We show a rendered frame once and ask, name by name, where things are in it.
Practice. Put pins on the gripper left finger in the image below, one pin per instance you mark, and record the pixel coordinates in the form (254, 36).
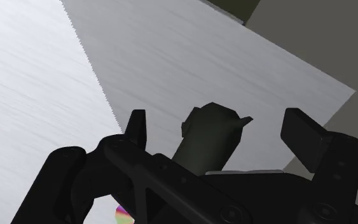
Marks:
(126, 164)

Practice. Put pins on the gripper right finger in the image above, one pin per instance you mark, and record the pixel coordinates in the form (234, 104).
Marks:
(327, 161)

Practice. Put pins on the rainbow coloured disc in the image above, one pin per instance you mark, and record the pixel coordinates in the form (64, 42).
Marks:
(123, 214)

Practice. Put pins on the dark green spouted bottle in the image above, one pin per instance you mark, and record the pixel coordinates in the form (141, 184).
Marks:
(208, 136)

